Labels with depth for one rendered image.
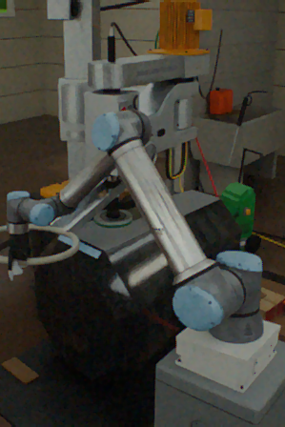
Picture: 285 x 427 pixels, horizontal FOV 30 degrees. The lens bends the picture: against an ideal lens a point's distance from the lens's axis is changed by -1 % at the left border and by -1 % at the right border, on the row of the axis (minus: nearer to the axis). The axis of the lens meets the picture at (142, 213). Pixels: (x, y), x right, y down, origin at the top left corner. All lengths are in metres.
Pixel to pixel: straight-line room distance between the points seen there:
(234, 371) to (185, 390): 0.20
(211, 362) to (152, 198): 0.57
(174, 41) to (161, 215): 1.76
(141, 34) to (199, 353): 7.49
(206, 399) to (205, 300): 0.41
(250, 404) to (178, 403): 0.28
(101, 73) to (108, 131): 1.04
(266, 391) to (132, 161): 0.85
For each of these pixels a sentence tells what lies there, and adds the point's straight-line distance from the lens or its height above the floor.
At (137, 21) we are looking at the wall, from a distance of 8.94.
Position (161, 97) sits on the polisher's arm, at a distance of 3.07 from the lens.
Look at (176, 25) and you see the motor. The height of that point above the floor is 1.90.
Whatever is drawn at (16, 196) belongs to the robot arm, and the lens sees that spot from 2.15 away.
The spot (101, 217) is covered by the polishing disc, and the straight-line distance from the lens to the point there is 2.95.
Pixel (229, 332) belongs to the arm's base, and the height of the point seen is 1.01.
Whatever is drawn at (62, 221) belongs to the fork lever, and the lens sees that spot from 2.72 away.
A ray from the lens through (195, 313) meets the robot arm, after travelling 1.57.
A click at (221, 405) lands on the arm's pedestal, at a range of 1.79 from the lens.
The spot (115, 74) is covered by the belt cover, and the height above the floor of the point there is 1.68.
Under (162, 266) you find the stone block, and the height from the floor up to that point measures 0.72.
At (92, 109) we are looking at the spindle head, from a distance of 2.75.
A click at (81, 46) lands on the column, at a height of 1.76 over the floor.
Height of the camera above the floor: 1.99
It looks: 22 degrees down
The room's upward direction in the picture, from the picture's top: 1 degrees clockwise
